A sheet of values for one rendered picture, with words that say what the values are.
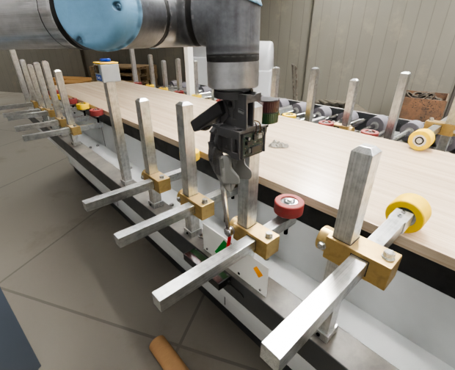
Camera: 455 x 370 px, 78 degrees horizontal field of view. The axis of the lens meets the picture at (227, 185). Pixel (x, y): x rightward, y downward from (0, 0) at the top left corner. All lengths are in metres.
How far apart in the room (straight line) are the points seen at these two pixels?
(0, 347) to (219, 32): 1.35
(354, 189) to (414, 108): 4.65
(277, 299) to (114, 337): 1.04
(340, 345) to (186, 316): 1.04
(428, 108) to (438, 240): 4.40
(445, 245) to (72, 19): 0.78
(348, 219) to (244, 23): 0.36
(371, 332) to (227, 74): 0.73
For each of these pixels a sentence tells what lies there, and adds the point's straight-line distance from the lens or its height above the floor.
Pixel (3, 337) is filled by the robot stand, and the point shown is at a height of 0.29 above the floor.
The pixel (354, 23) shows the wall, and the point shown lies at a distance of 5.93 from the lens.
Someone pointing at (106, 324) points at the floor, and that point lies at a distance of 1.72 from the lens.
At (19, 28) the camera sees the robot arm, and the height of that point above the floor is 1.31.
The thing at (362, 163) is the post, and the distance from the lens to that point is 0.48.
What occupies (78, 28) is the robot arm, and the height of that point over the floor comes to 1.31.
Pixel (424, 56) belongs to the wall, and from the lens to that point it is 6.13.
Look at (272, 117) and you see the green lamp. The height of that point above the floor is 1.15.
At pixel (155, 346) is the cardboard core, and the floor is 0.07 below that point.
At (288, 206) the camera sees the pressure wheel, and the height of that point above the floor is 0.91.
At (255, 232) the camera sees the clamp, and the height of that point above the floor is 0.87.
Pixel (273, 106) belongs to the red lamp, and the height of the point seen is 1.17.
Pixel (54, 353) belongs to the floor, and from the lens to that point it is 1.72.
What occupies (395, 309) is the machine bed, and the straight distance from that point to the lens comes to 0.89.
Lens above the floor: 1.29
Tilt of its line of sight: 27 degrees down
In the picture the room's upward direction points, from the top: straight up
